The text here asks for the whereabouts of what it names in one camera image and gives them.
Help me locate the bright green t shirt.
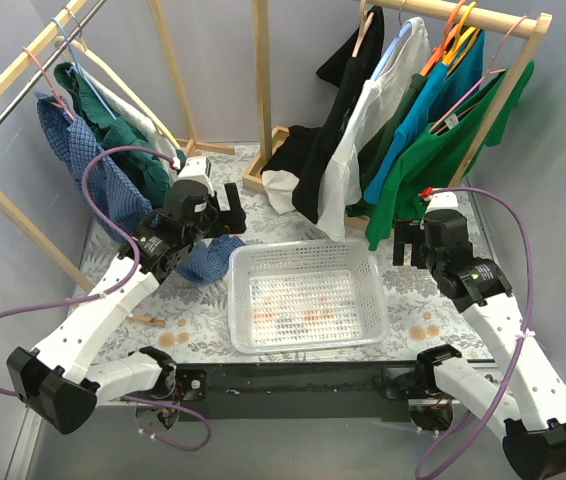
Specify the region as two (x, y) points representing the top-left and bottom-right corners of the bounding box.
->
(365, 59), (536, 252)

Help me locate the white plastic basket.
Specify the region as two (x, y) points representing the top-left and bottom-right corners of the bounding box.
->
(227, 239), (390, 355)

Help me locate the teal blue t shirt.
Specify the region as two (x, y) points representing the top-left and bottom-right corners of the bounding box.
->
(358, 30), (485, 205)

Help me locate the pink wire hanger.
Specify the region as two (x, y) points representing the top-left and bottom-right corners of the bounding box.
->
(429, 15), (528, 133)

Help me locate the yellow hanger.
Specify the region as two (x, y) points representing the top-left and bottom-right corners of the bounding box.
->
(442, 1), (477, 66)

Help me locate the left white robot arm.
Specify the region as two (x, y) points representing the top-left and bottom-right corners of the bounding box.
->
(7, 180), (246, 434)

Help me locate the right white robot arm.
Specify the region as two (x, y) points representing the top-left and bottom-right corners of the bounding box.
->
(394, 209), (566, 479)

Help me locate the blue checked shirt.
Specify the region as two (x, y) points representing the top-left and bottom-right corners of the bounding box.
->
(36, 93), (243, 284)

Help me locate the dark green t shirt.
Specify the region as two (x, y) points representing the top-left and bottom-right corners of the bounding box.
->
(346, 71), (445, 232)

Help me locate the white t shirt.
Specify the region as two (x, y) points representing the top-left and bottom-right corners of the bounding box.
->
(316, 17), (431, 240)

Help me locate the black t shirt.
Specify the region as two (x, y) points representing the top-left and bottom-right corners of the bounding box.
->
(292, 6), (385, 223)

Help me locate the pink hanger on left rack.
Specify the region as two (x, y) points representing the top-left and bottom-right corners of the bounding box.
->
(22, 47), (74, 120)

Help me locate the orange hanger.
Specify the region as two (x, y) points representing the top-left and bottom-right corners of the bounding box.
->
(420, 0), (465, 77)

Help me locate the light blue hanger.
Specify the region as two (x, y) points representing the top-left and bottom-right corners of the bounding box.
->
(370, 22), (412, 81)

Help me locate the cream plastic hanger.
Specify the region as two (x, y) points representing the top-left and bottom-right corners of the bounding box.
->
(70, 40), (181, 156)

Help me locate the wooden hanger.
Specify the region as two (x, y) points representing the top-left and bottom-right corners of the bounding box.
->
(351, 0), (374, 58)

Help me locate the dark green ruffled garment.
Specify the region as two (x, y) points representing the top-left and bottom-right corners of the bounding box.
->
(53, 62), (186, 207)

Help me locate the white textured garment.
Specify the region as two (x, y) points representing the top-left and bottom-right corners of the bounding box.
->
(85, 72), (181, 158)

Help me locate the right wooden clothes rack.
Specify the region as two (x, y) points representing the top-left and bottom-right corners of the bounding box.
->
(241, 0), (554, 232)

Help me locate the wooden clothes rack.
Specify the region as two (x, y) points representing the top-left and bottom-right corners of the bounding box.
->
(0, 1), (235, 292)
(241, 0), (554, 232)

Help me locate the left wooden clothes rack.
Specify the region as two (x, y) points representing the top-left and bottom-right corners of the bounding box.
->
(0, 1), (235, 292)

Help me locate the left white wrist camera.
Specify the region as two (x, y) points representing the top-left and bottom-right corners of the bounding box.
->
(177, 156), (214, 195)

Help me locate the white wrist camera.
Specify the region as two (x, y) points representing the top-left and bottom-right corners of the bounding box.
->
(420, 187), (459, 213)
(177, 156), (214, 195)

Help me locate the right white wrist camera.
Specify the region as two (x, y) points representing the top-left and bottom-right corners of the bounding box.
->
(420, 187), (459, 213)

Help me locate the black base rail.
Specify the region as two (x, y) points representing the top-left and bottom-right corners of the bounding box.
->
(132, 357), (494, 424)

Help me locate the blue wire hanger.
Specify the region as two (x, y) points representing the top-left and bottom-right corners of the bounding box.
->
(51, 17), (116, 120)

